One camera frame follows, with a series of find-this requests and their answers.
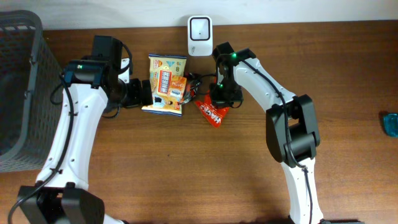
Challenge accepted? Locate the red snack packet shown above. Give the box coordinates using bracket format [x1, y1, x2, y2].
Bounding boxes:
[195, 95, 229, 128]

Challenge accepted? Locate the yellow snack bag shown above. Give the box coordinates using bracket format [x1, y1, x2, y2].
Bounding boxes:
[142, 54, 187, 116]

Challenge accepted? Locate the dark crinkled wrapper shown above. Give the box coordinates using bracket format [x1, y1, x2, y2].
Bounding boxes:
[180, 72, 201, 105]

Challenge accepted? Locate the orange small packet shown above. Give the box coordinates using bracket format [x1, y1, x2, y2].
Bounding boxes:
[168, 76, 187, 100]

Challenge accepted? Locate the blue mouthwash bottle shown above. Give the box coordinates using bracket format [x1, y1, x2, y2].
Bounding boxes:
[382, 113, 398, 138]

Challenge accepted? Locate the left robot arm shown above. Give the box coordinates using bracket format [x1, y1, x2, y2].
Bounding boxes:
[7, 56, 142, 223]

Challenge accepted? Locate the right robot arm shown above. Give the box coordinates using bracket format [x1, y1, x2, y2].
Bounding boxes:
[210, 42, 324, 224]

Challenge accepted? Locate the white barcode scanner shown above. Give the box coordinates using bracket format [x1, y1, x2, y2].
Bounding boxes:
[187, 16, 213, 57]

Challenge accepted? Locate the grey plastic basket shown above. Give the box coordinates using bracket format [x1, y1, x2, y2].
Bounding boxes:
[1, 10, 62, 172]

